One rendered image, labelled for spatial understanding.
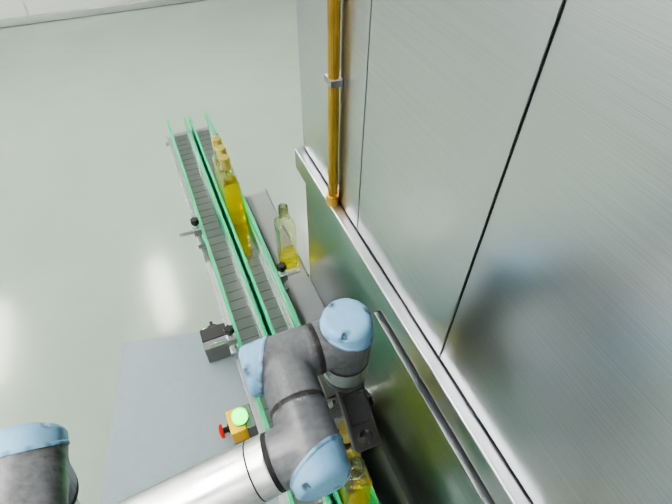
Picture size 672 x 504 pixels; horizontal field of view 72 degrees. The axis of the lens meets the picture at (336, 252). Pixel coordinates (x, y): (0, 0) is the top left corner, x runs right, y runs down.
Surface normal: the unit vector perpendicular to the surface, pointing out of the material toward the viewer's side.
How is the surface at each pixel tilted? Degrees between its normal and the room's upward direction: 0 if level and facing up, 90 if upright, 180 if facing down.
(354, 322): 1
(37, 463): 45
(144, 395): 0
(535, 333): 90
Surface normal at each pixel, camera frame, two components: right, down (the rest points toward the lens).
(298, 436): -0.22, -0.60
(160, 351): 0.01, -0.67
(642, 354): -0.92, 0.29
